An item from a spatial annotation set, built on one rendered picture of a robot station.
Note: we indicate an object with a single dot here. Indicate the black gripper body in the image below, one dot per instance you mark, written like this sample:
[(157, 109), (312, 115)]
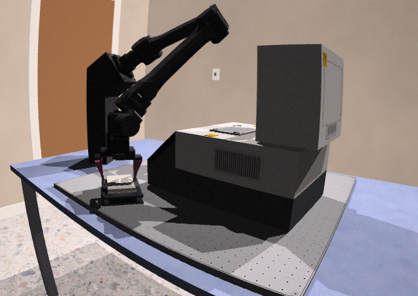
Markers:
[(129, 155)]

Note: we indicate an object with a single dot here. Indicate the black and white benchtop lab instrument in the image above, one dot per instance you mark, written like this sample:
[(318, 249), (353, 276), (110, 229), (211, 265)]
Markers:
[(244, 169)]

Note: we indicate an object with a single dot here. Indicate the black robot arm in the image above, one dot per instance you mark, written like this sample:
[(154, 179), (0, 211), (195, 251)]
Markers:
[(208, 26)]

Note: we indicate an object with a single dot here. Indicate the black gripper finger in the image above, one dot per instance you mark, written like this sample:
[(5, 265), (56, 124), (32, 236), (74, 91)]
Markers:
[(136, 166), (98, 163)]

